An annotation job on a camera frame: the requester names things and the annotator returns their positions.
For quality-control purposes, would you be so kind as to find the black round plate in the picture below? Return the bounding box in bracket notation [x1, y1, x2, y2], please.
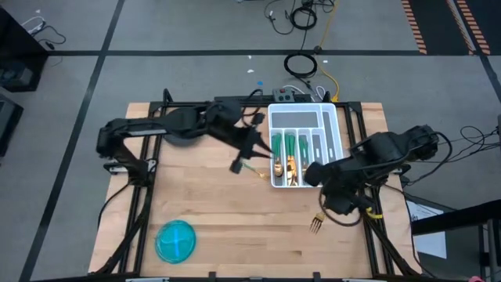
[160, 107, 205, 144]

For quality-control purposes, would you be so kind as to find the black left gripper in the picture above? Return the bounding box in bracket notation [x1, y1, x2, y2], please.
[218, 113, 274, 175]

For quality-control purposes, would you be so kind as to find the white paper sheet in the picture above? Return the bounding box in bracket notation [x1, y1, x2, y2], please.
[405, 199, 448, 259]

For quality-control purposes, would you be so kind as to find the black cable with plug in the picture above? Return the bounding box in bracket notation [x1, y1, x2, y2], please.
[37, 23, 67, 51]

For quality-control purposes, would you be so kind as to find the coiled black cable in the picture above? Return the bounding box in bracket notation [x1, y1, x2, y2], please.
[288, 5, 318, 31]
[284, 52, 320, 79]

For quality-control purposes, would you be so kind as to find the black aluminium table frame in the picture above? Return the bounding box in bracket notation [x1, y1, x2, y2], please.
[89, 88, 422, 280]

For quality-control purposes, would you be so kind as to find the black cabinet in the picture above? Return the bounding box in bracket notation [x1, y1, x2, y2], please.
[0, 6, 49, 93]

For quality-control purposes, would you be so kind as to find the white cutlery tray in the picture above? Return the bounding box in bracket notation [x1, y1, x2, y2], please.
[267, 103, 349, 189]

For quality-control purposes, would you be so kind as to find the grey power strip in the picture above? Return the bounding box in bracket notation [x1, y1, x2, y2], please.
[272, 87, 297, 103]

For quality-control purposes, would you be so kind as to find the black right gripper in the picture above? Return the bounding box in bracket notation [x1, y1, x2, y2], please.
[304, 161, 369, 216]

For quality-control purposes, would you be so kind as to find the loose black cable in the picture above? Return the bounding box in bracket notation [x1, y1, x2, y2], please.
[262, 0, 298, 36]

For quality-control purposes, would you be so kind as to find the black furniture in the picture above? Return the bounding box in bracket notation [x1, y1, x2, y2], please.
[0, 92, 24, 157]

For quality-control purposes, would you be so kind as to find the bundle of black cables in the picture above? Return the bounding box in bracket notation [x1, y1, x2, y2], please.
[430, 125, 501, 187]

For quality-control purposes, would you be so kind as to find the black long bar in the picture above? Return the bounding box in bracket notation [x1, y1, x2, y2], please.
[214, 94, 275, 103]

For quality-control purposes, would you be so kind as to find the white cable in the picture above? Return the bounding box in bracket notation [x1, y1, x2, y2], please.
[21, 16, 47, 36]
[282, 84, 328, 101]

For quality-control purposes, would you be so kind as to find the yellow floor cable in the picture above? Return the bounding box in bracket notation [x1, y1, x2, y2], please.
[317, 0, 341, 102]

